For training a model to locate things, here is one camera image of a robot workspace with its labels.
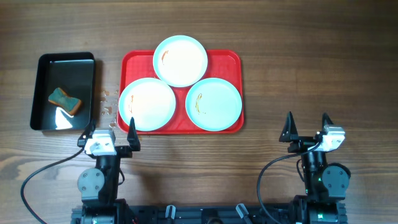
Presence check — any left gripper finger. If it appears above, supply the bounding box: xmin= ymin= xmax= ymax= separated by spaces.
xmin=127 ymin=117 xmax=141 ymax=151
xmin=81 ymin=119 xmax=96 ymax=140

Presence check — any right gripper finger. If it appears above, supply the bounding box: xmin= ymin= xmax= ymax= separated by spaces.
xmin=279 ymin=111 xmax=299 ymax=142
xmin=322 ymin=113 xmax=333 ymax=131

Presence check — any orange green scrub sponge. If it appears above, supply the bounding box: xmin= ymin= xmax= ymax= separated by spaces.
xmin=48 ymin=88 xmax=82 ymax=116

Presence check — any pale blue plate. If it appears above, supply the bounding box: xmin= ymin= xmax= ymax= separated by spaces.
xmin=185 ymin=78 xmax=243 ymax=132
xmin=119 ymin=78 xmax=177 ymax=131
xmin=152 ymin=35 xmax=208 ymax=88

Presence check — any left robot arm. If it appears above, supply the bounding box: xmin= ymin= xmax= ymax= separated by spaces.
xmin=71 ymin=118 xmax=141 ymax=224

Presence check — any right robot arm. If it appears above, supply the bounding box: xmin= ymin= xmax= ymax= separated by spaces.
xmin=279 ymin=113 xmax=351 ymax=224

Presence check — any black rectangular water tray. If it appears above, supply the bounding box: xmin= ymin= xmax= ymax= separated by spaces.
xmin=30 ymin=52 xmax=96 ymax=131

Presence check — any red plastic tray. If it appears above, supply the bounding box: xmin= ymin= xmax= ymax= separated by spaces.
xmin=119 ymin=49 xmax=243 ymax=135

